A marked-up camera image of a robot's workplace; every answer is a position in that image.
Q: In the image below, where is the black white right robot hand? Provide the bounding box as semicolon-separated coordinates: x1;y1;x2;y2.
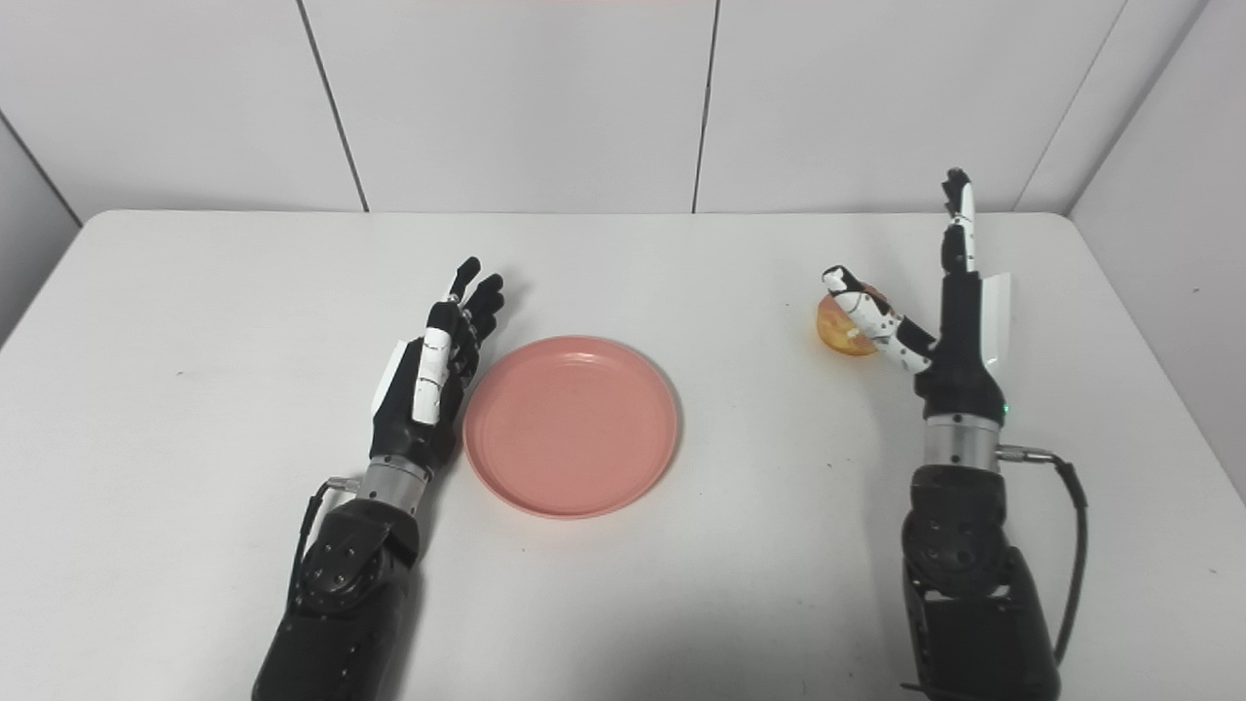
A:
821;167;1013;424

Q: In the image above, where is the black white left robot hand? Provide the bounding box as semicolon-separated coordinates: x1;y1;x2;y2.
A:
368;256;507;478

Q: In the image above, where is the golden cream puff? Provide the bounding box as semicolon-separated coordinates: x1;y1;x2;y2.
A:
816;284;892;357

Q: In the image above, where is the pink round plate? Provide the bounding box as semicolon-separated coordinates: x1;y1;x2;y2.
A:
462;335;680;520

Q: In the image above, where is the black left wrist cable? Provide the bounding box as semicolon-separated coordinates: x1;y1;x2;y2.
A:
287;475;363;624

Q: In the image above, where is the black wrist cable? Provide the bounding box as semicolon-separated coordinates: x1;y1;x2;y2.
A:
998;444;1089;668
287;475;363;624

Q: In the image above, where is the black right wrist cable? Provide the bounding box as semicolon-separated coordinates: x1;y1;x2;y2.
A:
998;444;1089;668

